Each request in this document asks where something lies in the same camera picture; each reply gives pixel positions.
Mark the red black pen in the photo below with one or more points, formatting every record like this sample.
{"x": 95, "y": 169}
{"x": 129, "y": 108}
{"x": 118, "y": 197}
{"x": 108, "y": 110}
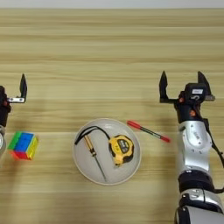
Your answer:
{"x": 147, "y": 131}

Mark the round white plate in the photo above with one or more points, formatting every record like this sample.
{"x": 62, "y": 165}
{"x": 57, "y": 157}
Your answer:
{"x": 93, "y": 169}

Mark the yellow black tape measure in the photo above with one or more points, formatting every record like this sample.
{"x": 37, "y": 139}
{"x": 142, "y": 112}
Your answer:
{"x": 122, "y": 149}

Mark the multicolour puzzle cube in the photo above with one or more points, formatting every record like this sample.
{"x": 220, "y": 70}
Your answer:
{"x": 23, "y": 145}

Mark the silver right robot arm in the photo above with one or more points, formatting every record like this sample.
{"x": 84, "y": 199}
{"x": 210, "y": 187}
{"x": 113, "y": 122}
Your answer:
{"x": 194, "y": 145}

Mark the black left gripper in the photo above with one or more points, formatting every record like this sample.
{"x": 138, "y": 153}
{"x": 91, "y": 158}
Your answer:
{"x": 3, "y": 109}

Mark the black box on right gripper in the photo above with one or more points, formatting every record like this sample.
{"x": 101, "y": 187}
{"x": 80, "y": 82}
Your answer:
{"x": 196, "y": 91}

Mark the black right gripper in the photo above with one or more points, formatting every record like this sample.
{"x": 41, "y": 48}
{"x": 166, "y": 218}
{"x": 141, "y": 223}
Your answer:
{"x": 186, "y": 112}

